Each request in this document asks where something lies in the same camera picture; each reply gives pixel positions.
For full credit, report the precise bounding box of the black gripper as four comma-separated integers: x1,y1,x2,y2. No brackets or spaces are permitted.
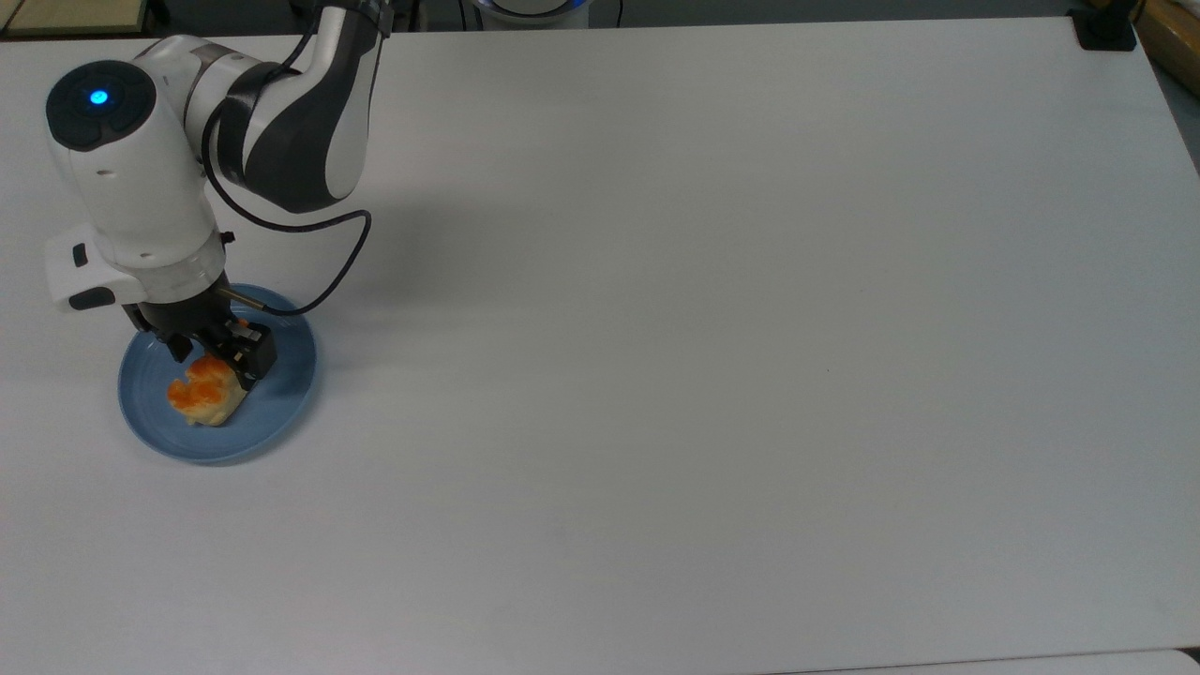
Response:
124,280,279,393

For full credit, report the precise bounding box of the orange glazed bread loaf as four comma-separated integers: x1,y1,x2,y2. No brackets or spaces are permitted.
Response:
166,353,250,429

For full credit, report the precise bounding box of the blue round plate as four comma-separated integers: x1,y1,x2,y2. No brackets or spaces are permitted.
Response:
117,283,318,466

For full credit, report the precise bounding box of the beige framed board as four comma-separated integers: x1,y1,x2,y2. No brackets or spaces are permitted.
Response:
0,0,152,39

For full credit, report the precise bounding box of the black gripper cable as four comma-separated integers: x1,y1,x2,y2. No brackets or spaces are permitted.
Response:
199,19,374,318

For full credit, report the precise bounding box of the white robot base blue ring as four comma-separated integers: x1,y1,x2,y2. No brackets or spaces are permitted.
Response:
469,0,593,30

